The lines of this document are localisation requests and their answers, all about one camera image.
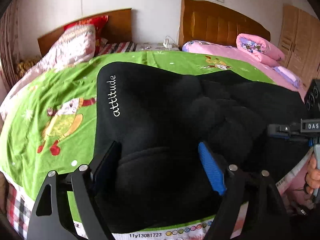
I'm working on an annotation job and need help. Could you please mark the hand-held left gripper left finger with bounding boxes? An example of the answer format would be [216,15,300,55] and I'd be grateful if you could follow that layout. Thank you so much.
[26,141,122,240]

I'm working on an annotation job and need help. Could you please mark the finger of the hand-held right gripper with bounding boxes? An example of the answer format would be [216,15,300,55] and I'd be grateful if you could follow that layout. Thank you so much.
[267,122,302,133]
[274,132,312,141]

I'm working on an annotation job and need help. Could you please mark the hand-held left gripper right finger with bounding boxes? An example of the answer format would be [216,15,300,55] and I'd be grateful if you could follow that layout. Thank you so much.
[198,141,288,240]

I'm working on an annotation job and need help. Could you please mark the black pants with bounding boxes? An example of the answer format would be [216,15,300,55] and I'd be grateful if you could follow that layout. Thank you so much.
[94,64,311,233]

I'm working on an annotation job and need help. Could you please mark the person's right hand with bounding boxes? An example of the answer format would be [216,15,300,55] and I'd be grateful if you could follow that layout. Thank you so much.
[305,156,320,195]

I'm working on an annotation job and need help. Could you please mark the purple pillow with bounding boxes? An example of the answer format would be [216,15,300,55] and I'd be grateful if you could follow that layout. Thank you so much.
[272,66,303,89]

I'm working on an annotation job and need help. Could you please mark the pink folded quilt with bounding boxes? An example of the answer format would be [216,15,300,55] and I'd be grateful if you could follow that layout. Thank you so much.
[236,33,286,67]

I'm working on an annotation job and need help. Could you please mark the light wooden wardrobe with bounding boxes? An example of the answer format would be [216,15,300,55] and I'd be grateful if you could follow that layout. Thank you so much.
[278,4,320,91]

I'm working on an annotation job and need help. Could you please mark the green printed cloth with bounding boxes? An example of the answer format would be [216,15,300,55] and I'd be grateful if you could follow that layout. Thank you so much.
[0,50,283,240]

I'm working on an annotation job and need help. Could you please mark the red checked mattress cover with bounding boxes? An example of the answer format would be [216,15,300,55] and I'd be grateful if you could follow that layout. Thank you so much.
[6,182,34,238]

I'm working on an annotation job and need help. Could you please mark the red checked bed sheet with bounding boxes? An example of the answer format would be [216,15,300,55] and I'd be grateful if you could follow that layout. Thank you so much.
[96,41,137,55]

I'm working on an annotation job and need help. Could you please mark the pink white floral quilt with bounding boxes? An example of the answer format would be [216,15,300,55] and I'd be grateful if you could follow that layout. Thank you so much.
[0,24,97,121]

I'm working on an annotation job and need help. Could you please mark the large wooden headboard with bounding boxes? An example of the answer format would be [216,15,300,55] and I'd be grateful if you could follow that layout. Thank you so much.
[179,0,271,49]

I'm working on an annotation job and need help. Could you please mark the brown patterned blanket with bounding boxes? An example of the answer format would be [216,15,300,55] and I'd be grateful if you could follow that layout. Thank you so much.
[15,59,42,77]

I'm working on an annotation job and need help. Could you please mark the cloth-covered nightstand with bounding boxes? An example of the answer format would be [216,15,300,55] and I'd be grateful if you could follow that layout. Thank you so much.
[136,42,181,52]

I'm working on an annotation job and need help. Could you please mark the red pillow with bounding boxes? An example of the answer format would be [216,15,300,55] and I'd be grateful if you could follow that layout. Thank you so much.
[63,16,110,56]

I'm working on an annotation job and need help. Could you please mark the small wooden headboard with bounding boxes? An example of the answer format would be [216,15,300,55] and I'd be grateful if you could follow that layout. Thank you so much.
[37,8,132,57]

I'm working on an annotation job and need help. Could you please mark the pink patterned curtain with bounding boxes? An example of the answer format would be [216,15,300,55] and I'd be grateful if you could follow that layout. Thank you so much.
[0,0,26,93]

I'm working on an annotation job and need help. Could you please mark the white charger cable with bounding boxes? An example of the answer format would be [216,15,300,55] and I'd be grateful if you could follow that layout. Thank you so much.
[164,26,181,46]

